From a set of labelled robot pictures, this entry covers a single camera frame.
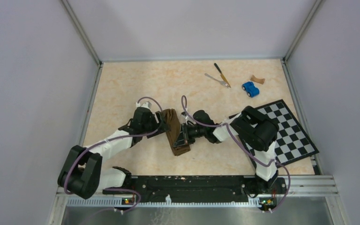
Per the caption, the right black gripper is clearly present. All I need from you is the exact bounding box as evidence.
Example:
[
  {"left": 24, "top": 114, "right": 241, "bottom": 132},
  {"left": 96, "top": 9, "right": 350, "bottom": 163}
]
[{"left": 173, "top": 122, "right": 207, "bottom": 147}]

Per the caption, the brown cloth napkin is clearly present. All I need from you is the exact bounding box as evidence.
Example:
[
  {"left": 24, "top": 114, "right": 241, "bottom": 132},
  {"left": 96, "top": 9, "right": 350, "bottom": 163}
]
[{"left": 162, "top": 109, "right": 191, "bottom": 156}]

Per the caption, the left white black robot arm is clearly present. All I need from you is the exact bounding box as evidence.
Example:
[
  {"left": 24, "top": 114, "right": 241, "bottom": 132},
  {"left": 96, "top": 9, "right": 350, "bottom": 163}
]
[{"left": 57, "top": 102, "right": 169, "bottom": 199}]

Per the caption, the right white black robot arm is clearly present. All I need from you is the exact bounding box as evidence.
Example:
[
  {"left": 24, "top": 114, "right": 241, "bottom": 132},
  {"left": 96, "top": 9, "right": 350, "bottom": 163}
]
[{"left": 172, "top": 106, "right": 279, "bottom": 193}]

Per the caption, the blue toy car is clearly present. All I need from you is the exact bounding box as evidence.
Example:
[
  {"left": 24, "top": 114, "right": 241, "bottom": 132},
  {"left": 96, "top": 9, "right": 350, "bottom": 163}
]
[{"left": 242, "top": 82, "right": 260, "bottom": 98}]

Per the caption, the small brown wooden piece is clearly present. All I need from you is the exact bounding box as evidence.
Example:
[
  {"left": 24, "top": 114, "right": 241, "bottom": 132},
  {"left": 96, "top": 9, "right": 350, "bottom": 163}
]
[{"left": 250, "top": 75, "right": 265, "bottom": 84}]

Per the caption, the black white checkerboard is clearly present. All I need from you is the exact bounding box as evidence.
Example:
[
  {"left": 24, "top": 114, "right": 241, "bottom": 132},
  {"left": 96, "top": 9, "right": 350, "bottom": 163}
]
[{"left": 229, "top": 99, "right": 320, "bottom": 165}]

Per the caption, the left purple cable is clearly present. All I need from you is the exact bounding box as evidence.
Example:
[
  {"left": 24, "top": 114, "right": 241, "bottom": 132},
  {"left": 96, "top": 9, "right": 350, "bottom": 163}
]
[{"left": 63, "top": 96, "right": 164, "bottom": 215}]

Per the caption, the purple cable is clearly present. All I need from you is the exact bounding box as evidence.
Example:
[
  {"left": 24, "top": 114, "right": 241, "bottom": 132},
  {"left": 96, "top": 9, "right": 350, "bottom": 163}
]
[
  {"left": 63, "top": 96, "right": 164, "bottom": 215},
  {"left": 180, "top": 95, "right": 292, "bottom": 212}
]

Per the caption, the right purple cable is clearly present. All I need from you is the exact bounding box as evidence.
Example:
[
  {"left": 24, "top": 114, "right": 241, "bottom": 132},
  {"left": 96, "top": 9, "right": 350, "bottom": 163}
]
[{"left": 180, "top": 95, "right": 292, "bottom": 212}]

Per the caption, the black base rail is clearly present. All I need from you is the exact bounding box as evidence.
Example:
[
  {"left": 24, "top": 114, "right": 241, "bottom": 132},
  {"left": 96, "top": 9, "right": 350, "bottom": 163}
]
[{"left": 102, "top": 175, "right": 288, "bottom": 204}]

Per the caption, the black-handled knife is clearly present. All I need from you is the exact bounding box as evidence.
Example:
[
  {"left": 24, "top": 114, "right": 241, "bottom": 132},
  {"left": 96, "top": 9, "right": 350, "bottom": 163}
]
[{"left": 214, "top": 63, "right": 231, "bottom": 88}]

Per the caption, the aluminium frame rail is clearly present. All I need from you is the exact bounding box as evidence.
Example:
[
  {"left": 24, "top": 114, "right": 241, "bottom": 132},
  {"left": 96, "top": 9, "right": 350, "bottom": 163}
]
[{"left": 289, "top": 175, "right": 339, "bottom": 197}]

